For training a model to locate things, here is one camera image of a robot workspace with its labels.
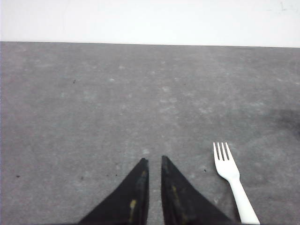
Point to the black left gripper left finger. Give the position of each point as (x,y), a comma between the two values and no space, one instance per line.
(128,204)

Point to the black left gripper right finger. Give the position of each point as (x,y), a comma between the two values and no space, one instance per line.
(182,204)

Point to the white plastic fork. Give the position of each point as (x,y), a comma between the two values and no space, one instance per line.
(228,170)

